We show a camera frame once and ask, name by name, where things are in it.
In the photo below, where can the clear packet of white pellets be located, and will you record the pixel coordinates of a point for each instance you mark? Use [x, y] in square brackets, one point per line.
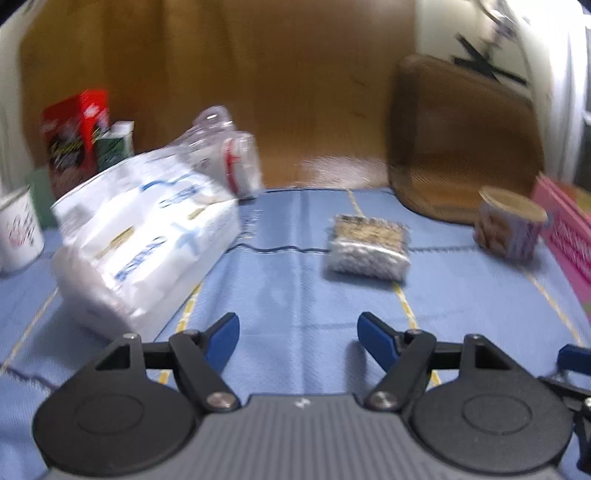
[364, 249]

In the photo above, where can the black folding stand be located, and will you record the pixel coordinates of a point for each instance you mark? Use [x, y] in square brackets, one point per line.
[489, 62]

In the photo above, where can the paper snack cup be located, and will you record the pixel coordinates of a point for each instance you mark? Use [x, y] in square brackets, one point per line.
[508, 230]

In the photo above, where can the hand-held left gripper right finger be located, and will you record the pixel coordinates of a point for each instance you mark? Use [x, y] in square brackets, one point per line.
[374, 337]

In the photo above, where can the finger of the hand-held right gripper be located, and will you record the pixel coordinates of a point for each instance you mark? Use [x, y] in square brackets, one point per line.
[575, 356]
[563, 390]

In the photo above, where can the wooden chair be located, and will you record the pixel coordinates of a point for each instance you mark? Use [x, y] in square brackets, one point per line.
[461, 147]

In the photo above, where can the red carton box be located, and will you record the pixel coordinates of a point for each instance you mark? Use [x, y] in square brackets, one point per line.
[69, 134]

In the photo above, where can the pink cardboard box tray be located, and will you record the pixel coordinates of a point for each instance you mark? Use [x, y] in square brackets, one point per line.
[568, 230]

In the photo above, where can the blue plaid cloth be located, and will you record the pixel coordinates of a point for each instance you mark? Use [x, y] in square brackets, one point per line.
[295, 295]

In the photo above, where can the white tissue pack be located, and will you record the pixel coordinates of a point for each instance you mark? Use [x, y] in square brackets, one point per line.
[138, 240]

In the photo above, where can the clear bag with red label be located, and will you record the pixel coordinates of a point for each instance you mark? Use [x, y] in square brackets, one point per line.
[231, 157]

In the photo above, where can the white printed cup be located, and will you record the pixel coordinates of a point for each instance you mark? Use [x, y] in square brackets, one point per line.
[18, 230]

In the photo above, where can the pale green container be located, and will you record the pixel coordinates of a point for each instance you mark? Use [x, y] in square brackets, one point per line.
[41, 194]

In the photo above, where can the green carton box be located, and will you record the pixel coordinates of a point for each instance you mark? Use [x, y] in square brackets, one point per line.
[115, 145]

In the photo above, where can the wooden board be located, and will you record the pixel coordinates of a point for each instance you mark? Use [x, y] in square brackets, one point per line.
[277, 92]

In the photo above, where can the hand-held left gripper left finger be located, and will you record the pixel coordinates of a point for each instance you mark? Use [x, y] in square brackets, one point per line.
[226, 333]

